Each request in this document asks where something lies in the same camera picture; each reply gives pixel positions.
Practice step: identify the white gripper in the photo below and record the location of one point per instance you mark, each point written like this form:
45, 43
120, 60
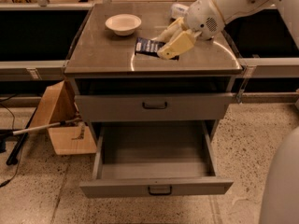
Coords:
203, 19

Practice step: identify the blue rxbar blueberry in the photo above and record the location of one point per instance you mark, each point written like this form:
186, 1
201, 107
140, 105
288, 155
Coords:
148, 47

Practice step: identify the grey metal drawer cabinet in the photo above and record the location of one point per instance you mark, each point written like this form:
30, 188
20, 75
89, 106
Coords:
104, 63

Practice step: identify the grey upper drawer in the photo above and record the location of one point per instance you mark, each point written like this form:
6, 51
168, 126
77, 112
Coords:
143, 107

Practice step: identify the open grey middle drawer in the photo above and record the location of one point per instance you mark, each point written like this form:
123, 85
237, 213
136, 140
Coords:
142, 159

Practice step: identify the clear plastic water bottle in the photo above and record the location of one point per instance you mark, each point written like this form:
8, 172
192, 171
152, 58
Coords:
178, 10

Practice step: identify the white paper bowl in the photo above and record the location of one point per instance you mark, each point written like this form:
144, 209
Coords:
123, 24

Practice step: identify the brown cardboard box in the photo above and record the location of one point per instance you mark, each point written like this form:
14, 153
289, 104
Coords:
71, 136

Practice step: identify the white and black pole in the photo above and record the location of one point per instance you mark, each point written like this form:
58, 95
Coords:
38, 128

